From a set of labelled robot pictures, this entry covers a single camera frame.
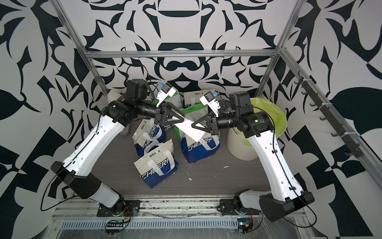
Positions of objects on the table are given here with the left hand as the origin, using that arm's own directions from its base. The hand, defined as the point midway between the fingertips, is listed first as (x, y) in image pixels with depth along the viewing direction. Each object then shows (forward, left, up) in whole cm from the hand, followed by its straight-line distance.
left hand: (182, 116), depth 58 cm
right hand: (-3, -4, -2) cm, 5 cm away
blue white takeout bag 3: (+1, -12, -27) cm, 29 cm away
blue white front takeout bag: (-9, +13, -24) cm, 29 cm away
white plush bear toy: (+35, +45, -20) cm, 60 cm away
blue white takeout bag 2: (+5, +18, -22) cm, 29 cm away
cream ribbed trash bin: (+1, -30, -31) cm, 43 cm away
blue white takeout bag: (+29, -5, -19) cm, 35 cm away
